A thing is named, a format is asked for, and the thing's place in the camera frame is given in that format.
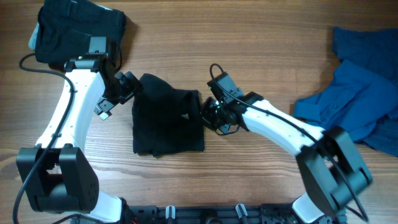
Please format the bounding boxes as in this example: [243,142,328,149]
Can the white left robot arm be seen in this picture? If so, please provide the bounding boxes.
[12,52,141,223]

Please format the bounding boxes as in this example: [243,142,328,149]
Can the blue polo shirt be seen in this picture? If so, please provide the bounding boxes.
[293,60,397,141]

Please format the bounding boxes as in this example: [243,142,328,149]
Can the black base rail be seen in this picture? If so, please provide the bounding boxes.
[70,202,348,224]

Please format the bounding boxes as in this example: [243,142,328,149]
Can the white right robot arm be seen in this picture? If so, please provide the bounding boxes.
[200,91,373,223]

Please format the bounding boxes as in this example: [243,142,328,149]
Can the black t-shirt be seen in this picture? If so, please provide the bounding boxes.
[132,73,205,157]

